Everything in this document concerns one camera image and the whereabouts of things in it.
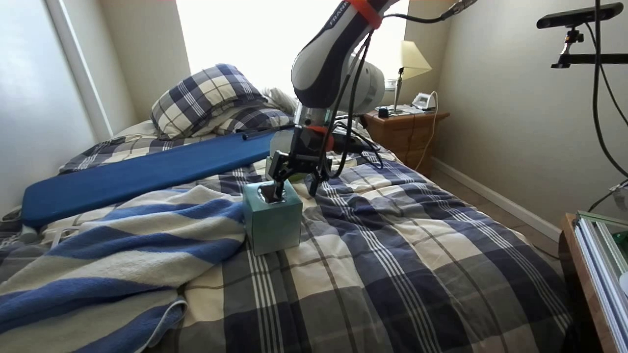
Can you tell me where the green framed glass panel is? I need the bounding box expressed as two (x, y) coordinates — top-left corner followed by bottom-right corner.
(577, 210), (628, 331)

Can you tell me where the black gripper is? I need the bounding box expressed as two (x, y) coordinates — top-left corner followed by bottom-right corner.
(269, 121), (337, 202)

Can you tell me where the wooden side table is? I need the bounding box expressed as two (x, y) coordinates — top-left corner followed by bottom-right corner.
(557, 212), (628, 353)

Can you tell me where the black camera bar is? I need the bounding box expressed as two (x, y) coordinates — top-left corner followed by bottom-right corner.
(535, 0), (626, 31)

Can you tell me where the teal blue box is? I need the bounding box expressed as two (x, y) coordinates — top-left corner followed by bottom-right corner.
(241, 178), (306, 257)

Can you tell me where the long blue padded board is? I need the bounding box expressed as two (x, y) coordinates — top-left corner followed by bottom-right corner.
(19, 129), (282, 229)

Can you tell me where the white baseboard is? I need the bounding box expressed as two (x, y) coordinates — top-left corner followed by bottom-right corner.
(428, 155), (563, 243)

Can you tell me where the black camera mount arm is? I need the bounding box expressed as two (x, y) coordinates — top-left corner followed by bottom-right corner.
(549, 25), (628, 71)

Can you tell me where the cream shade table lamp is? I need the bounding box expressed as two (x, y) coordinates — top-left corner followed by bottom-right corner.
(390, 39), (435, 118)

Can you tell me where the red cable strap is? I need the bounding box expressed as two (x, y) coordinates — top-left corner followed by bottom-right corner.
(347, 0), (384, 29)

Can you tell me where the blue white plaid duvet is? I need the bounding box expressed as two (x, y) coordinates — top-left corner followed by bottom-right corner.
(0, 116), (579, 353)

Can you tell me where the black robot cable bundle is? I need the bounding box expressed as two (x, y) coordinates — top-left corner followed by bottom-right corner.
(324, 27), (388, 180)

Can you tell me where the bright window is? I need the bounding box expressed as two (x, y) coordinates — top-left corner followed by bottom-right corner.
(174, 0), (412, 100)

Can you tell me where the wooden nightstand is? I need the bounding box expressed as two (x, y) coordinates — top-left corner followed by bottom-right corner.
(361, 108), (451, 174)

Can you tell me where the flat plaid pillow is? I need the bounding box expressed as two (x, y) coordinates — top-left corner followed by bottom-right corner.
(212, 106), (296, 137)

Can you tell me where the blue cream striped blanket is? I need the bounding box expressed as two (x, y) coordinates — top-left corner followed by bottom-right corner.
(0, 182), (255, 353)

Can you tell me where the white pillow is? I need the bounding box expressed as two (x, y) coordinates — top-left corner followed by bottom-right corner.
(263, 86), (304, 118)

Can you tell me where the white desk phone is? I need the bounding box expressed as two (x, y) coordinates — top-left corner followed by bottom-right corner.
(410, 90), (439, 114)

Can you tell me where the large plaid pillow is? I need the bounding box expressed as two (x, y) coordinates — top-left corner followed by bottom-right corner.
(149, 63), (271, 141)

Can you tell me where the black hanging cable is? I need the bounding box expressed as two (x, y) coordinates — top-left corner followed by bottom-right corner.
(590, 0), (628, 178)

